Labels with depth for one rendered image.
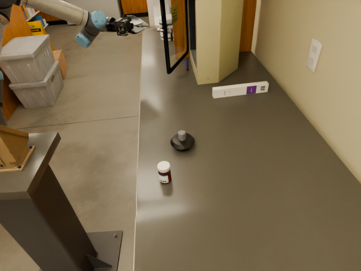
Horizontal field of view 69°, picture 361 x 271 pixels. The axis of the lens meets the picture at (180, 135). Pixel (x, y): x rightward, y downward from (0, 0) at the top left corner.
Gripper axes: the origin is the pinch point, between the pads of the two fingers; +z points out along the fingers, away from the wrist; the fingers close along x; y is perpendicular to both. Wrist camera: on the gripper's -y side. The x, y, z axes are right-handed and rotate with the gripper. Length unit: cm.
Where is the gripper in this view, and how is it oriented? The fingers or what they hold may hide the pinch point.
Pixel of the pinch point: (146, 25)
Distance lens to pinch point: 145.2
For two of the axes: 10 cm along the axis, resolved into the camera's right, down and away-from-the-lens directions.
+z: 9.3, 1.9, -3.2
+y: -3.6, 6.1, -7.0
